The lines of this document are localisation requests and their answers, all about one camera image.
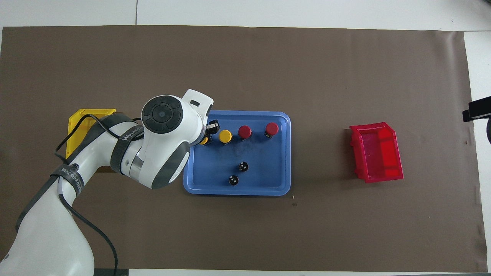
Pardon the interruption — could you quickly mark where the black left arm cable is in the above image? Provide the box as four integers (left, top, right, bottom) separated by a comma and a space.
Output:
54, 113, 144, 276

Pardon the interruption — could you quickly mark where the red plastic bin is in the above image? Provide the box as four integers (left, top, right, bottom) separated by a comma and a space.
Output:
349, 122, 404, 184

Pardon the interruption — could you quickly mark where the blue plastic tray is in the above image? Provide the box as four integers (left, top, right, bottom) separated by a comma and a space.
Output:
183, 110, 292, 197

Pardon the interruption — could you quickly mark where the yellow plastic bin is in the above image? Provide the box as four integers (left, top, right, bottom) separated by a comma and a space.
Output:
67, 108, 116, 159

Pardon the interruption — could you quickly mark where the brown paper mat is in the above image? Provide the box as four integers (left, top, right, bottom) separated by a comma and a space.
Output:
0, 25, 488, 273

